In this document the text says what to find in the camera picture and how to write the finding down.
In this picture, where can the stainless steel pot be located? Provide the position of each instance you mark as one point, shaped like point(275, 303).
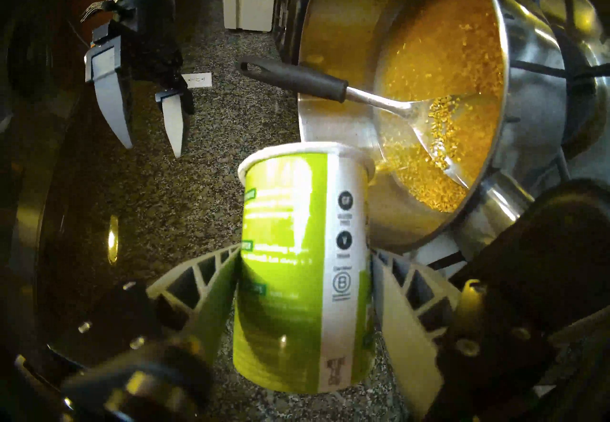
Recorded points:
point(362, 6)

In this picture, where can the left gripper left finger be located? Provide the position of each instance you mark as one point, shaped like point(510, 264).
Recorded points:
point(209, 292)

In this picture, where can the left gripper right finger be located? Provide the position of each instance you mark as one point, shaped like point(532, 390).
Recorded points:
point(410, 325)

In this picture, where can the green white paper oats cup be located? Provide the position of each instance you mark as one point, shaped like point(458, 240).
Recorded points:
point(286, 259)

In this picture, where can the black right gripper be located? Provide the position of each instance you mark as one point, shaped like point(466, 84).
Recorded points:
point(152, 39)

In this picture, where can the white wall outlet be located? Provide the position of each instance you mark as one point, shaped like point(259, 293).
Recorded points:
point(198, 79)

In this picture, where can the steel gas cooktop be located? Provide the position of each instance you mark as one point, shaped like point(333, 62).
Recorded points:
point(584, 75)

